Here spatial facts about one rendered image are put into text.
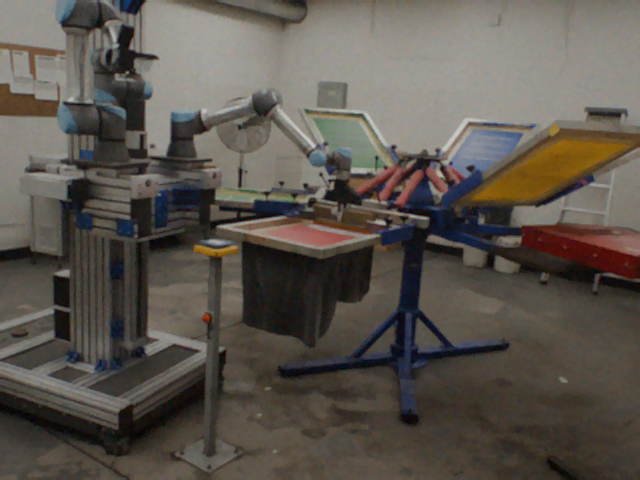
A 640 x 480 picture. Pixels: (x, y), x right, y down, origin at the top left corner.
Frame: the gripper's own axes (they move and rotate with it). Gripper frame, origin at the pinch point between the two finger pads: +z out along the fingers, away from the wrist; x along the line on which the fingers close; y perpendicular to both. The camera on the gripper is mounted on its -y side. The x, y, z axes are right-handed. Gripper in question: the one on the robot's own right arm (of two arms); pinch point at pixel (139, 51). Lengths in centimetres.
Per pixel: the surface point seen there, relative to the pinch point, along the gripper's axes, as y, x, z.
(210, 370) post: 120, -55, -11
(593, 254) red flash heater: 42, -144, 98
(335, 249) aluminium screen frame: 59, -85, 20
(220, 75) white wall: -62, -307, -463
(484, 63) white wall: -115, -482, -216
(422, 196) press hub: 33, -201, -35
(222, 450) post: 159, -68, -11
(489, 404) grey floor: 140, -215, 28
